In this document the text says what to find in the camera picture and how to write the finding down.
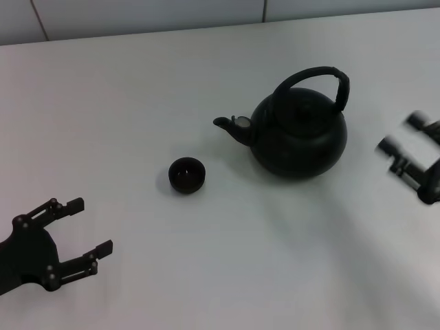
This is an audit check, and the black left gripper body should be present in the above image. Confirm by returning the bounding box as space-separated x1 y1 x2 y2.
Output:
0 214 65 297

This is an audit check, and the dark brown teacup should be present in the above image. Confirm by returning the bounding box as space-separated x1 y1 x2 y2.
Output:
168 156 207 195

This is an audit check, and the black round teapot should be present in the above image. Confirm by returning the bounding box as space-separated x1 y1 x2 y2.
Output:
212 65 352 179

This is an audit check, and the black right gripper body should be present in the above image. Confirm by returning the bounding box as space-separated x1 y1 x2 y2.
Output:
416 120 440 206

